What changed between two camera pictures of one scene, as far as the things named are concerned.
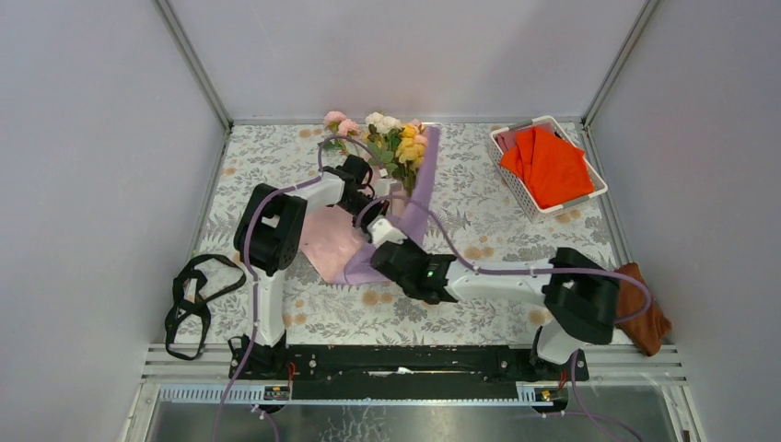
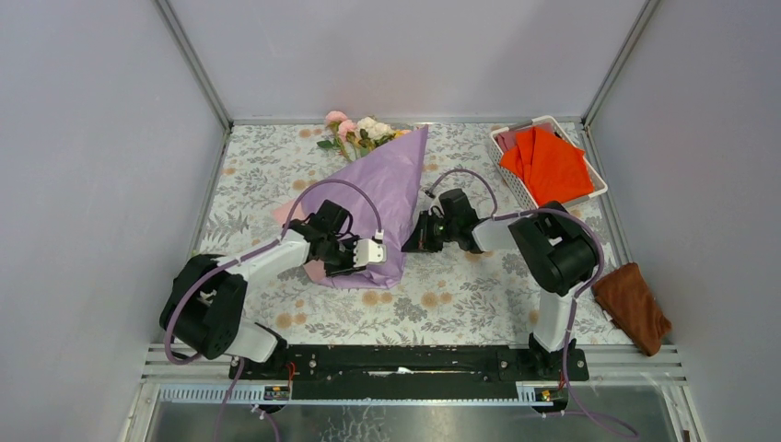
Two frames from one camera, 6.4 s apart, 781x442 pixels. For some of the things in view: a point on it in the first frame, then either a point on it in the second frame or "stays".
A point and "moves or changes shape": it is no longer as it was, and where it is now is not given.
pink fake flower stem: [339, 125] stays
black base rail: [406, 373] stays
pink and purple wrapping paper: [342, 251] moves or changes shape
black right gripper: [408, 244] → [420, 239]
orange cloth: [553, 170] stays
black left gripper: [378, 207] → [348, 267]
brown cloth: [647, 331] stays
